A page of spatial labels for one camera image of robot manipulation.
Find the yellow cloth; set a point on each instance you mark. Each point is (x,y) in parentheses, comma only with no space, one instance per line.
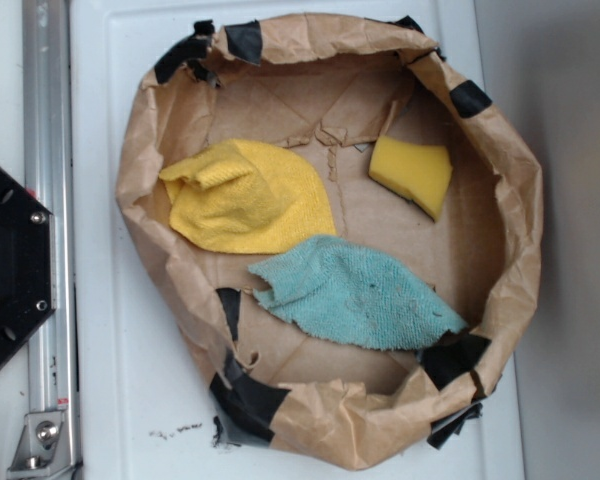
(246,197)

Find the teal terry cloth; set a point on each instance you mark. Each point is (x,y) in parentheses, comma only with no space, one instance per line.
(350,294)

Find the brown paper bag basket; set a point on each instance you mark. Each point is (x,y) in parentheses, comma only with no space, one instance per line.
(326,87)

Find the yellow sponge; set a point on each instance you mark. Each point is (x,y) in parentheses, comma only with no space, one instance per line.
(420,173)

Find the white tray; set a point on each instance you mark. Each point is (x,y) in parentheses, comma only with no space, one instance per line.
(145,410)

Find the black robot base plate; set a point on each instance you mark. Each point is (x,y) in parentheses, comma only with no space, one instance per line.
(26,287)

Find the aluminium extrusion rail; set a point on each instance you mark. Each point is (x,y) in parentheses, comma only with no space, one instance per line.
(54,402)

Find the metal corner bracket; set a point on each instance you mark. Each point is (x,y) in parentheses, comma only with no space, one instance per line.
(43,449)

